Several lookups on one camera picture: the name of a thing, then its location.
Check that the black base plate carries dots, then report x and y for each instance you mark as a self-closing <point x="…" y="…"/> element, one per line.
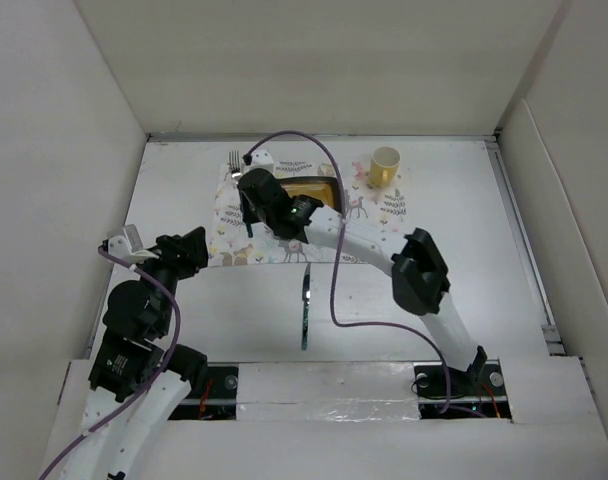
<point x="484" y="398"/>
<point x="215" y="400"/>

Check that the knife with teal handle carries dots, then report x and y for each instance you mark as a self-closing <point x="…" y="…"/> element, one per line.
<point x="306" y="294"/>

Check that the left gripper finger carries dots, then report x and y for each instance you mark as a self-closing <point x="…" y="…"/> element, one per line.
<point x="194" y="252"/>
<point x="176" y="249"/>

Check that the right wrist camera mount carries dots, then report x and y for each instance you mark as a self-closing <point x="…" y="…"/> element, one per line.
<point x="261" y="159"/>

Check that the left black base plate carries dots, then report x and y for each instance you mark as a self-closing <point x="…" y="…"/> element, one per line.
<point x="215" y="400"/>

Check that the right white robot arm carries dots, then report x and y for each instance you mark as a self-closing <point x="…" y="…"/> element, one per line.
<point x="418" y="272"/>

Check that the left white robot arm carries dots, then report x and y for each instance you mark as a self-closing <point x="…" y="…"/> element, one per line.
<point x="140" y="373"/>

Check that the floral animal print cloth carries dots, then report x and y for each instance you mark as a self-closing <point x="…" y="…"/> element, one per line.
<point x="330" y="235"/>

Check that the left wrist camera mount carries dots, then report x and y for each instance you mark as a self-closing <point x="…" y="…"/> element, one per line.
<point x="126" y="245"/>

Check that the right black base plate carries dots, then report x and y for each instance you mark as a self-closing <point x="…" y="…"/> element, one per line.
<point x="484" y="398"/>

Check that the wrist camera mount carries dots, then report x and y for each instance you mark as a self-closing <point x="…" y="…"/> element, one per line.
<point x="126" y="245"/>
<point x="261" y="159"/>

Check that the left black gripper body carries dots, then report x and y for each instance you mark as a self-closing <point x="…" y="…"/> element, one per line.
<point x="168" y="270"/>

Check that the fork with teal handle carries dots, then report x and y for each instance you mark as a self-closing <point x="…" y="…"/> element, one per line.
<point x="235" y="170"/>

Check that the square yellow black plate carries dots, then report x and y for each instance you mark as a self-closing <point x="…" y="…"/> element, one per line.
<point x="323" y="188"/>

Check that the yellow mug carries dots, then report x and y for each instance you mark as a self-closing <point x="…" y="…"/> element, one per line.
<point x="384" y="165"/>

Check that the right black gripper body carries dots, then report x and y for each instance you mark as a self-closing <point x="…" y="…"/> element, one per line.
<point x="253" y="215"/>

